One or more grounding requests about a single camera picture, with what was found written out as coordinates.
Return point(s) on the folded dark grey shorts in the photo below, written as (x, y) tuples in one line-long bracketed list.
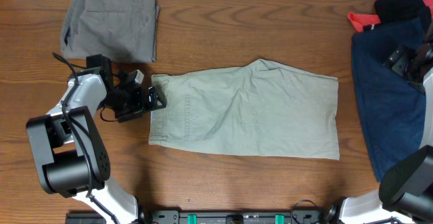
[(122, 30)]

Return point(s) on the navy blue garment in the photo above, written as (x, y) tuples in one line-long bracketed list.
[(391, 112)]

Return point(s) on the red garment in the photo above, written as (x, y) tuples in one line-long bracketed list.
[(364, 22)]

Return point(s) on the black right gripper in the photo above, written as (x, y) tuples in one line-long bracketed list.
[(400, 61)]

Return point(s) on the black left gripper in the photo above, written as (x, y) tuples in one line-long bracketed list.
[(142, 103)]

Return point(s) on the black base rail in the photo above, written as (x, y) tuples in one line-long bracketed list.
[(176, 217)]

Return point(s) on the black garment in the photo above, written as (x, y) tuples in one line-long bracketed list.
[(390, 11)]

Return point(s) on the light khaki shorts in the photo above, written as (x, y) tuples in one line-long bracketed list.
[(262, 109)]

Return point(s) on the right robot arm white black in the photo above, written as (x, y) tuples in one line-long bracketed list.
[(405, 191)]

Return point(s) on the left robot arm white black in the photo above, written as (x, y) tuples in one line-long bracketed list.
[(69, 154)]

